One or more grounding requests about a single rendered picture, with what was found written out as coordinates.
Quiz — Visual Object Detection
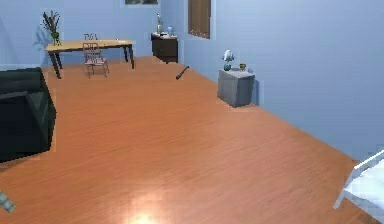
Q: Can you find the grey cube side table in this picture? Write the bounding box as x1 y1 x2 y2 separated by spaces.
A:
217 68 257 109

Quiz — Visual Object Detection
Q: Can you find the dark green armchair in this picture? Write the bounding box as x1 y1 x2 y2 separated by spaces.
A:
0 67 57 164

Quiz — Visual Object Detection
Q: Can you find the small grey green object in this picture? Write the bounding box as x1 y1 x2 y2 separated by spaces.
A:
0 189 17 214

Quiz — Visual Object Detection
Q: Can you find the framed wall picture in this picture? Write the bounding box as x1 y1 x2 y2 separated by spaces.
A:
124 0 160 6

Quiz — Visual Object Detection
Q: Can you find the black baseball bat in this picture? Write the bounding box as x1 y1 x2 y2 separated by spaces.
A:
175 65 190 81

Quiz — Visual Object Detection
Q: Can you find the tall grey bottle vase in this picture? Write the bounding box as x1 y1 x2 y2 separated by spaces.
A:
156 12 164 35

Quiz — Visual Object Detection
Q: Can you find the green vase with dark twigs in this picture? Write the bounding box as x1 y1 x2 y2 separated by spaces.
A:
41 10 63 47

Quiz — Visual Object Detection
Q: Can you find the dark brown cabinet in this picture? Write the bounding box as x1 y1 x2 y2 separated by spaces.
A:
150 32 179 64

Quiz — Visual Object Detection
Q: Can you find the pink metal chair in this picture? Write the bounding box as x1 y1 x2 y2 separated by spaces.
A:
82 33 110 80

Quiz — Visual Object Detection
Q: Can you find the light wooden desk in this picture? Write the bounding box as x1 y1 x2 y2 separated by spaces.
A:
44 39 136 80

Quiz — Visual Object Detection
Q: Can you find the brown window blind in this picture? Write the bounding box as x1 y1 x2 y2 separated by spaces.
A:
187 0 212 40

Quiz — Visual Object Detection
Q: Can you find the white table lamp teal base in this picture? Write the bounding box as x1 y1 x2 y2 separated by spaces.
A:
221 49 235 72

